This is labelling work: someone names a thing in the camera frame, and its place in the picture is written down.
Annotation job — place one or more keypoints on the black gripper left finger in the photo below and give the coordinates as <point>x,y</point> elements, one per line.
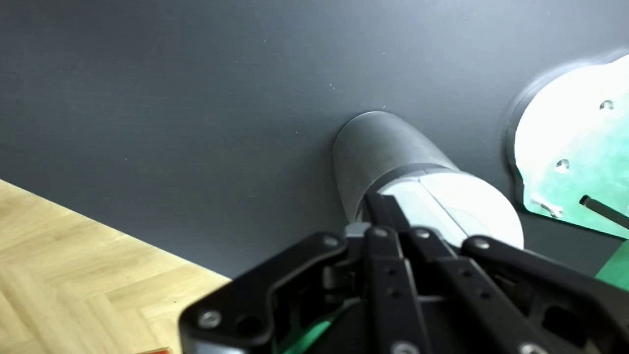
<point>327,294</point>

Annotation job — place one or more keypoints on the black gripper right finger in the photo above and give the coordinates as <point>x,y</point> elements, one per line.
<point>520,302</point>

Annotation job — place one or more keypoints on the grey flask with white lid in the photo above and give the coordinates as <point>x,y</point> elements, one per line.
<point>380,153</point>

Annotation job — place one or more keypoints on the white and green plate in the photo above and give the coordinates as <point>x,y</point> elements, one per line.
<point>569,151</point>

